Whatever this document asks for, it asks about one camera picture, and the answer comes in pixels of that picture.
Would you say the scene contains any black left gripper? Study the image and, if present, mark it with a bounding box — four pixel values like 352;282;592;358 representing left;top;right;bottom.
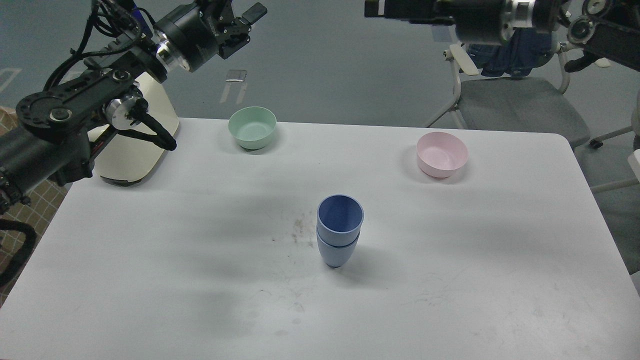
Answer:
154;0;268;73

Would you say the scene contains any grey office chair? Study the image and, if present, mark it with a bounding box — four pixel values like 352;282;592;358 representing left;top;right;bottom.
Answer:
423;30;640;193

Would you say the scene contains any metal floor socket plate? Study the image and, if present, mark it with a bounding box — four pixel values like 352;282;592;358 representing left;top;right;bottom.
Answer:
225;69;248;84

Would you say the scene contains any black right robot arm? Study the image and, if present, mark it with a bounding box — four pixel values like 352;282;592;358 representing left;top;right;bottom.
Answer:
364;0;639;72

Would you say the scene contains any green bowl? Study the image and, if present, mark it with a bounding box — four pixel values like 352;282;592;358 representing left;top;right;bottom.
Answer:
227;106;277;151

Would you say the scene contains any cream toaster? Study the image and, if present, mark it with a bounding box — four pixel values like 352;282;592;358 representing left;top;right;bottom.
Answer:
93;73;179;187

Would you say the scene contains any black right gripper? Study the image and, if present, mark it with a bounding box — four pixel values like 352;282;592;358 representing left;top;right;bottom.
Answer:
365;0;514;46

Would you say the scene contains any blue cup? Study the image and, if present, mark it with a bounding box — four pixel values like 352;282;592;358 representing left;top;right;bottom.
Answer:
317;228;361;268
317;194;364;248

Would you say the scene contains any pink bowl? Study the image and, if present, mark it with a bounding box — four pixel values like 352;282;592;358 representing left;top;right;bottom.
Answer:
416;131;469;179

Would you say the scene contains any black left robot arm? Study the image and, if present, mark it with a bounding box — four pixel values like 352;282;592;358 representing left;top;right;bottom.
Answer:
0;0;268;214

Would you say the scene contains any blue denim jacket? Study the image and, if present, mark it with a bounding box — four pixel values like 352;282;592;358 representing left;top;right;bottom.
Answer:
466;28;556;79

